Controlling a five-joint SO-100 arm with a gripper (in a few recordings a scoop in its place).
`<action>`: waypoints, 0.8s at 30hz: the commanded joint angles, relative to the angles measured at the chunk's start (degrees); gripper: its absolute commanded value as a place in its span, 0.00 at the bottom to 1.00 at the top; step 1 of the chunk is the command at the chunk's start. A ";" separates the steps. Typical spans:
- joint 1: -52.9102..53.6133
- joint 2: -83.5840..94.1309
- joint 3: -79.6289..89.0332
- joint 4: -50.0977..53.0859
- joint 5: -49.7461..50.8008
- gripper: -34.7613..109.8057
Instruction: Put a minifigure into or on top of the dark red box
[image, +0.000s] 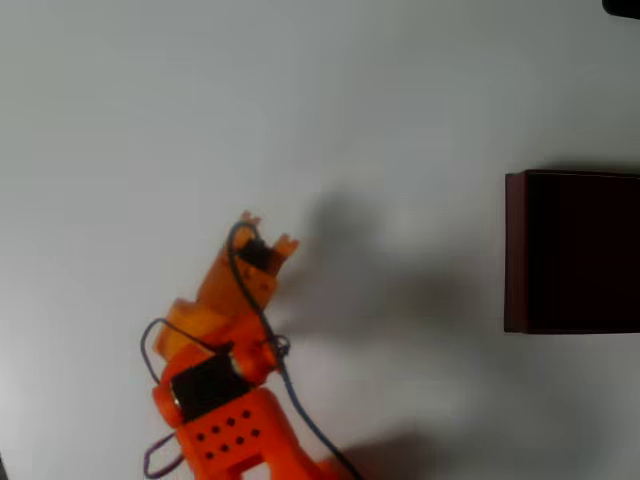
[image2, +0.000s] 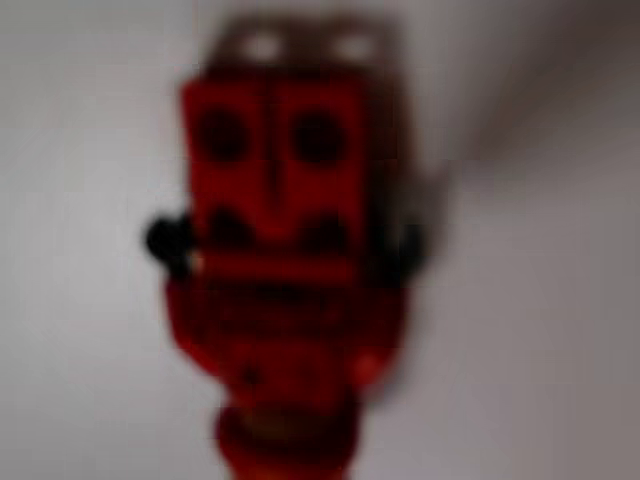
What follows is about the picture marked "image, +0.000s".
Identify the light orange gripper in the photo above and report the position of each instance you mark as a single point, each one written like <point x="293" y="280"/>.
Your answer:
<point x="256" y="256"/>

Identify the dark brown open box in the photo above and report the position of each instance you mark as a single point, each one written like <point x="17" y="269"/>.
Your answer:
<point x="575" y="250"/>

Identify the black object at table edge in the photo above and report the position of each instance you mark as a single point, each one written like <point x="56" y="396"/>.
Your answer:
<point x="622" y="7"/>

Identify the light orange forked camera mount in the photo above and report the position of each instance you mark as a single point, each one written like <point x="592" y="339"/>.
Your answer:
<point x="215" y="290"/>

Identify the small black camera module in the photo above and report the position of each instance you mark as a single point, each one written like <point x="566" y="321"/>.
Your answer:
<point x="255" y="254"/>

